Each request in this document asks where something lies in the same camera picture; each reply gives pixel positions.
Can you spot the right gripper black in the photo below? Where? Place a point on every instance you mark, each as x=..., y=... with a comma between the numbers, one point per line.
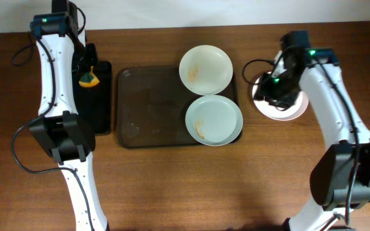
x=275, y=93

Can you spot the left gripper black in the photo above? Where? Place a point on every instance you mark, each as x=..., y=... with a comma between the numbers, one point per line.
x=88, y=59

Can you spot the yellow green sponge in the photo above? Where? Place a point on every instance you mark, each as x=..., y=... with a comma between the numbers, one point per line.
x=89, y=79

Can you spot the pinkish white plate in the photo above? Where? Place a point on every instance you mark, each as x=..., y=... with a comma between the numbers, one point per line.
x=279, y=114

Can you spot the light blue plate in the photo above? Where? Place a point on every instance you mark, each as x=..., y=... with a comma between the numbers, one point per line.
x=214, y=120

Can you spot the cream white plate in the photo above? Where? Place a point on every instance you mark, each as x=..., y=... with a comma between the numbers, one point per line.
x=205, y=70

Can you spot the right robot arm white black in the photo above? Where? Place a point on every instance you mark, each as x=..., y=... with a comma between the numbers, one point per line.
x=340, y=182

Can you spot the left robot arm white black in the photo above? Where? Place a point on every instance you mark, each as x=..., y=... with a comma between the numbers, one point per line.
x=59, y=129

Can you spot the black tray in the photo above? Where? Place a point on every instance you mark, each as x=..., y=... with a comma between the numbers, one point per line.
x=94, y=103

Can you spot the brown serving tray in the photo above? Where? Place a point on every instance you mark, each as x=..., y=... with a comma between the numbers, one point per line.
x=152, y=104

